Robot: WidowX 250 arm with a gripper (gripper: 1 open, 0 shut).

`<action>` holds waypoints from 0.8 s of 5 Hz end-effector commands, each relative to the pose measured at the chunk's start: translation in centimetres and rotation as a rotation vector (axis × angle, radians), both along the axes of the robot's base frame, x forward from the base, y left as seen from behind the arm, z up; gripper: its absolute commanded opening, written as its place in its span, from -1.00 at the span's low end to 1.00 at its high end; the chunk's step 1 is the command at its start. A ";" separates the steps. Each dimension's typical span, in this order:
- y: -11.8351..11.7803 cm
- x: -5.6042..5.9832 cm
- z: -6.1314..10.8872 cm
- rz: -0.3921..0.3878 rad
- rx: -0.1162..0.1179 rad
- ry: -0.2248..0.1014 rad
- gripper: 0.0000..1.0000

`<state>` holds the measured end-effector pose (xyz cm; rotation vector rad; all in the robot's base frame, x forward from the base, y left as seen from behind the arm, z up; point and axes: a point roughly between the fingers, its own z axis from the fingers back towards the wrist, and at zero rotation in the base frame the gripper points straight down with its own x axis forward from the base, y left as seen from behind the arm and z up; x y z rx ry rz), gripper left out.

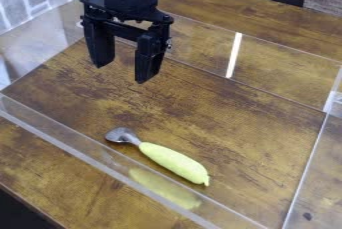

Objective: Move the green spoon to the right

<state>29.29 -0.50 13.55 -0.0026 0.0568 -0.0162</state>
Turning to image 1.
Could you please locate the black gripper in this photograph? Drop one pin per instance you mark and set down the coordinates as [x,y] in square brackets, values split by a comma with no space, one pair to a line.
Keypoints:
[131,19]

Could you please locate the green handled metal spoon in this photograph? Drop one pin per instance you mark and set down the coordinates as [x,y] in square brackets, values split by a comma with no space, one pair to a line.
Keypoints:
[169,158]

